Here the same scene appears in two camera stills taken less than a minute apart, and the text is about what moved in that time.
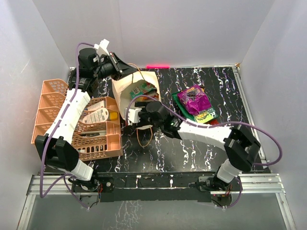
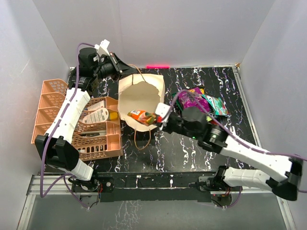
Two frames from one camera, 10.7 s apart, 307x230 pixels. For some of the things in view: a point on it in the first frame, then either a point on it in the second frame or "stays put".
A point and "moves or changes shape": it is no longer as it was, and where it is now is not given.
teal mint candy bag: (136, 92) → (218, 104)
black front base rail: (159, 185) stays put
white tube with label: (100, 116) stays put
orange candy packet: (149, 89) moves or changes shape
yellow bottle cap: (113, 115) stays put
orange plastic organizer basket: (98, 133) stays put
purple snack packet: (195, 99) stays put
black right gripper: (141, 112) → (166, 126)
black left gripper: (123, 68) stays put
